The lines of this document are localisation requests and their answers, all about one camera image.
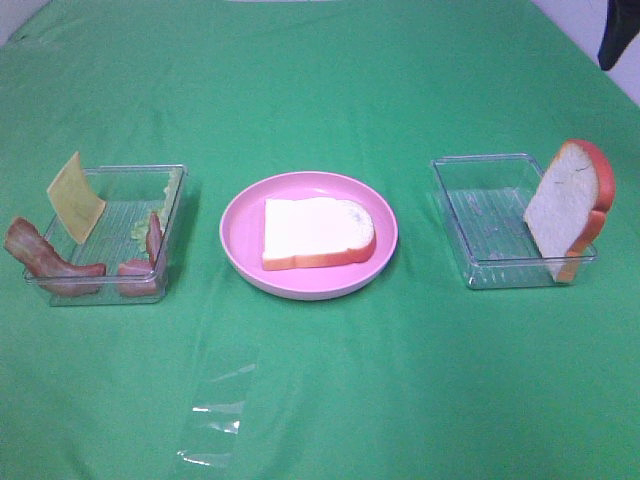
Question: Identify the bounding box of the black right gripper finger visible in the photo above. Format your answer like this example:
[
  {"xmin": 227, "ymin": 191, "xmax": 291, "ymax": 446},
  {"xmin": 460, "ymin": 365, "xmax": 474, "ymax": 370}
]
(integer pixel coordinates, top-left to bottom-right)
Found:
[{"xmin": 597, "ymin": 0, "xmax": 639, "ymax": 71}]

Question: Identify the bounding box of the bread slice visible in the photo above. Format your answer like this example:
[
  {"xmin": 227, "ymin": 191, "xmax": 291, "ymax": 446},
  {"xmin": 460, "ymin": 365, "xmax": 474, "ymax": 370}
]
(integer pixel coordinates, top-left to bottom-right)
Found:
[
  {"xmin": 523, "ymin": 139, "xmax": 616, "ymax": 283},
  {"xmin": 262, "ymin": 197, "xmax": 376, "ymax": 271}
]

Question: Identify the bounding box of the green lettuce leaf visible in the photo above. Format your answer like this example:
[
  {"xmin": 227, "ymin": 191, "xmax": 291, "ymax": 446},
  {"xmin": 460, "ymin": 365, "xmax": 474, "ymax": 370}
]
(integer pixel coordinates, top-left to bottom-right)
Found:
[{"xmin": 130, "ymin": 168, "xmax": 181, "ymax": 251}]

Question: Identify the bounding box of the curled bacon strip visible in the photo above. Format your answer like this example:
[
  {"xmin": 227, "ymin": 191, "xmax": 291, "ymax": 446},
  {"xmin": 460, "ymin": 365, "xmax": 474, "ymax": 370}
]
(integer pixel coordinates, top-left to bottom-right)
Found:
[{"xmin": 117, "ymin": 210, "xmax": 164, "ymax": 297}]

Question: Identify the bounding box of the long bacon strip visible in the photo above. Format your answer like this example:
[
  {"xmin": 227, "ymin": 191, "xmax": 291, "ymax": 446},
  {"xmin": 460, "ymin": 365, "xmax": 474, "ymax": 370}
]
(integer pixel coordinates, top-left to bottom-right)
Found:
[{"xmin": 4, "ymin": 217, "xmax": 106, "ymax": 297}]

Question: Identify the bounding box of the clear bread container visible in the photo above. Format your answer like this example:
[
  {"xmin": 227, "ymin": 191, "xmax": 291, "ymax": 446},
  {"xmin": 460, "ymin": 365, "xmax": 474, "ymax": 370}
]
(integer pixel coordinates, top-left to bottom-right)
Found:
[{"xmin": 431, "ymin": 153, "xmax": 599, "ymax": 291}]

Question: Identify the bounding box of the pink round plate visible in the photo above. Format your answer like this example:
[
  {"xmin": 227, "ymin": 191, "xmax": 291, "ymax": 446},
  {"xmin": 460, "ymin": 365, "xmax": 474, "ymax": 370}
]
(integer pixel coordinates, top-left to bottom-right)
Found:
[{"xmin": 219, "ymin": 171, "xmax": 398, "ymax": 301}]

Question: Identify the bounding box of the green tablecloth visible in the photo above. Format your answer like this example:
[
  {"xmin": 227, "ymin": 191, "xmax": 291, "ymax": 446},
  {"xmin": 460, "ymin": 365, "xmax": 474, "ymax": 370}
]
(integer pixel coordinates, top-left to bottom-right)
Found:
[{"xmin": 1, "ymin": 1, "xmax": 639, "ymax": 479}]

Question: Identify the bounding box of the clear plastic film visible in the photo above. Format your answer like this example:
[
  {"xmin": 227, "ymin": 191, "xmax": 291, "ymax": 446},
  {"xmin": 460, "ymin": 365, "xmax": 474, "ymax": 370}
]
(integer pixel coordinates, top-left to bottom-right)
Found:
[{"xmin": 172, "ymin": 339, "xmax": 260, "ymax": 479}]

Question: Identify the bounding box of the clear ingredient container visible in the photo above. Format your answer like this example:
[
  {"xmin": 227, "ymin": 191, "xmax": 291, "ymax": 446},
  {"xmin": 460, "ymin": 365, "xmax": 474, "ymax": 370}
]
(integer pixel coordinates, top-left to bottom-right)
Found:
[{"xmin": 23, "ymin": 164, "xmax": 188, "ymax": 306}]

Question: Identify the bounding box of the yellow cheese slice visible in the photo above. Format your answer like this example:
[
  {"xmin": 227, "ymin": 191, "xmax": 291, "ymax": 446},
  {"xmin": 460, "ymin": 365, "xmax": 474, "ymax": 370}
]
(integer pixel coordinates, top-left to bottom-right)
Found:
[{"xmin": 47, "ymin": 151, "xmax": 107, "ymax": 244}]

